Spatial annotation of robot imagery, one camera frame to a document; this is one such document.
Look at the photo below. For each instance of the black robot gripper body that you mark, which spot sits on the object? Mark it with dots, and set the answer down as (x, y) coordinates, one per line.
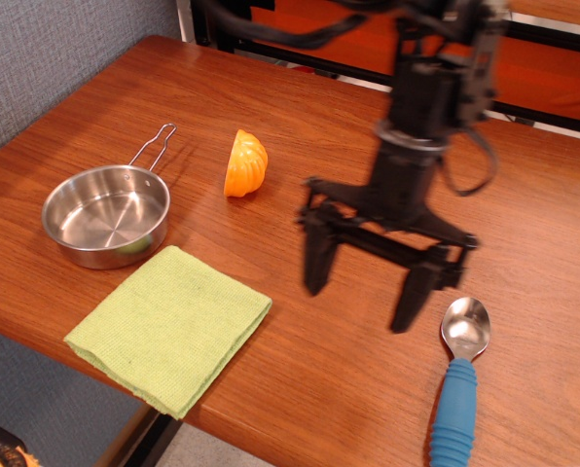
(389, 216)

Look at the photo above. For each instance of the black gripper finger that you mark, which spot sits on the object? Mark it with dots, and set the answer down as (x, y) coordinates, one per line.
(321, 247)
(418, 285)

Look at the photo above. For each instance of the blue handled metal spoon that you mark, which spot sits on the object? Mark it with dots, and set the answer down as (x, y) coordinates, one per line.
(465, 330)

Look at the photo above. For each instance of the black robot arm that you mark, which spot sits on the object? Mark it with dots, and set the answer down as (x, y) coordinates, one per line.
(442, 84)

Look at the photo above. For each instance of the orange plastic half fruit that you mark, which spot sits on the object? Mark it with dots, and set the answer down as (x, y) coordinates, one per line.
(247, 166)

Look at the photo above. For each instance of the green folded cloth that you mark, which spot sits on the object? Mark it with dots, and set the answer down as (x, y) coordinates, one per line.
(169, 329)

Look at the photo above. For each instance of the small stainless steel pan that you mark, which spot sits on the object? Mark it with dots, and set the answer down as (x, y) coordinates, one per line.
(112, 216)

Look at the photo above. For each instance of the orange black object bottom left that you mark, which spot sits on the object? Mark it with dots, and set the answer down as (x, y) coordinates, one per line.
(13, 451)

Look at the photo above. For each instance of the table leg frame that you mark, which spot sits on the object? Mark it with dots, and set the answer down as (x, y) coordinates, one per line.
(143, 441)

